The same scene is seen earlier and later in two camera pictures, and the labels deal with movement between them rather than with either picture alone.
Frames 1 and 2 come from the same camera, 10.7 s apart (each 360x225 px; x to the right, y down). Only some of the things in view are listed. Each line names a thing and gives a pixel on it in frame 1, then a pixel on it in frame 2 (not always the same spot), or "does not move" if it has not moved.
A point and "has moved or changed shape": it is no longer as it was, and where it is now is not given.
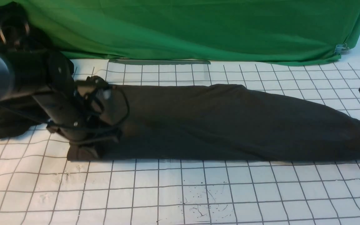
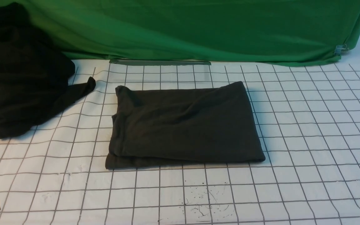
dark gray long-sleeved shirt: [242, 122] has moved or changed shape
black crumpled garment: [7, 24] does not move
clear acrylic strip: [158, 61] does not move
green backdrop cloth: [276, 31] does not move
